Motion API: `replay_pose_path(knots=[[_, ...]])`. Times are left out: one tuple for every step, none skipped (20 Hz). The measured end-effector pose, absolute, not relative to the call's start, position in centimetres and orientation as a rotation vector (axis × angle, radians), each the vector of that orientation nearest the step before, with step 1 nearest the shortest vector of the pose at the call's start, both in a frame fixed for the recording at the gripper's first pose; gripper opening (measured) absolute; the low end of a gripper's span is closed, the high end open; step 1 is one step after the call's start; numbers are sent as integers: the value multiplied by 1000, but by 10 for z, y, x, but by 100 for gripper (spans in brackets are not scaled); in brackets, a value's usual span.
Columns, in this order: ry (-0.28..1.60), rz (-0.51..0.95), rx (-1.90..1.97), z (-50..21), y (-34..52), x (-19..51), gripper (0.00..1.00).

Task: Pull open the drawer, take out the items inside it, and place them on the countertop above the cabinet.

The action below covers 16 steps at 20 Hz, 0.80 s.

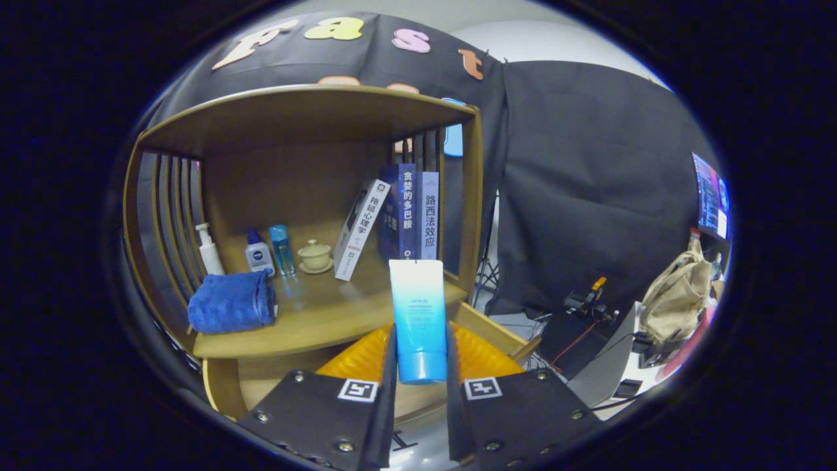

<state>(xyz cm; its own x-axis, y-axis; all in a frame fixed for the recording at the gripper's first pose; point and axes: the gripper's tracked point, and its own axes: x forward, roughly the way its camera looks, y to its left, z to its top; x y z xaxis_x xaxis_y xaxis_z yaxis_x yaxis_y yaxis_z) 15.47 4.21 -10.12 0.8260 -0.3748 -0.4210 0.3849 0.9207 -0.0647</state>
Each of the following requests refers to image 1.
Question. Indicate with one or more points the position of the clear blue bottle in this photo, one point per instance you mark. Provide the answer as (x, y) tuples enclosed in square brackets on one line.
[(282, 252)]

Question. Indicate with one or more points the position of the wooden cabinet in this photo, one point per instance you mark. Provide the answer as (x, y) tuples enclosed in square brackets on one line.
[(288, 190)]

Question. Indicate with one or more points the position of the white pump bottle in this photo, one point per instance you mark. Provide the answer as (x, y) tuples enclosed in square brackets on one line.
[(210, 255)]

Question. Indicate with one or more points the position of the white book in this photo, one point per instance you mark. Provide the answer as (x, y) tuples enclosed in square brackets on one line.
[(363, 229)]

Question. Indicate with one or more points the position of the white lotion bottle blue cap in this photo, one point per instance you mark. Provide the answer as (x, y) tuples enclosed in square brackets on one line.
[(259, 256)]

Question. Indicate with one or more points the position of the beige bag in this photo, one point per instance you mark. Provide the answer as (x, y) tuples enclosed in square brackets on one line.
[(677, 301)]

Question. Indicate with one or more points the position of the blue and white tube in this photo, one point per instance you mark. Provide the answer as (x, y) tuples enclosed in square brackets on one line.
[(418, 314)]

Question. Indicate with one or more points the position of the rolled blue towel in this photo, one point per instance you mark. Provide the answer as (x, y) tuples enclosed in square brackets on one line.
[(229, 302)]

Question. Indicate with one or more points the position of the wooden countertop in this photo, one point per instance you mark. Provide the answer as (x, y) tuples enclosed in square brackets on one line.
[(327, 314)]

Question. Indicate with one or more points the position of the black tripod stand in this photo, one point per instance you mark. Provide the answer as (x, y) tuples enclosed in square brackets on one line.
[(487, 261)]

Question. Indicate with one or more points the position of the light purple book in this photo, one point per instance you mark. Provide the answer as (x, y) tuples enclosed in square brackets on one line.
[(429, 216)]

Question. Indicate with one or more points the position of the dark blue book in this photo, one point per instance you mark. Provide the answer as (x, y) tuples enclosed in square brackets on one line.
[(405, 209)]

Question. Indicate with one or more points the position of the grey panel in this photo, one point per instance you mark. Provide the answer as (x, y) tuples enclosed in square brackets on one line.
[(605, 373)]

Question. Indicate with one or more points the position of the monitor screen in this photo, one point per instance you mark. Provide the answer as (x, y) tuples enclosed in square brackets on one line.
[(709, 196)]

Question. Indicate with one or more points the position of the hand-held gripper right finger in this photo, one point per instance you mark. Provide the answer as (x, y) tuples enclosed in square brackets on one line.
[(454, 405)]

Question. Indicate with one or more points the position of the beige lidded teacup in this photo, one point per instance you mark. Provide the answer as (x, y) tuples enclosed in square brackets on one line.
[(315, 256)]

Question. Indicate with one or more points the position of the black and orange tool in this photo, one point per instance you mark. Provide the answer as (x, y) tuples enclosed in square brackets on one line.
[(588, 301)]

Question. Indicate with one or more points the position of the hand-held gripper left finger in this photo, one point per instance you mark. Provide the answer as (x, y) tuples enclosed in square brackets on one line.
[(386, 405)]

